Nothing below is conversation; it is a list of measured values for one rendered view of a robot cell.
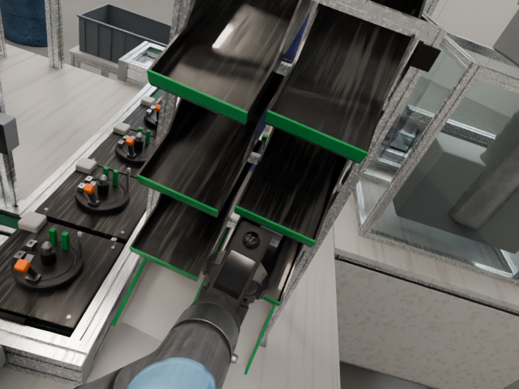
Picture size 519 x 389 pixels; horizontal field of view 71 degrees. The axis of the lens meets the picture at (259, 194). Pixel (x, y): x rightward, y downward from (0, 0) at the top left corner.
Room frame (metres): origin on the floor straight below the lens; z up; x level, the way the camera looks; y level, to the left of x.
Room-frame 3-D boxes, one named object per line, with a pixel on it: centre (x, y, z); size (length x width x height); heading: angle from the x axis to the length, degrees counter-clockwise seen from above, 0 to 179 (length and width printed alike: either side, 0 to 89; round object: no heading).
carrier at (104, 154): (0.95, 0.43, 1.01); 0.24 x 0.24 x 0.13; 5
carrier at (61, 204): (0.71, 0.41, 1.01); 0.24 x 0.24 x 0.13; 5
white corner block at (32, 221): (0.54, 0.49, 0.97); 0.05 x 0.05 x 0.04; 5
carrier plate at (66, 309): (0.45, 0.38, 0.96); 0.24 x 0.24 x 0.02; 5
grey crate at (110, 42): (2.43, 1.19, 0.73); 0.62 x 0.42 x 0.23; 95
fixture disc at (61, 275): (0.45, 0.38, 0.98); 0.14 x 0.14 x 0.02
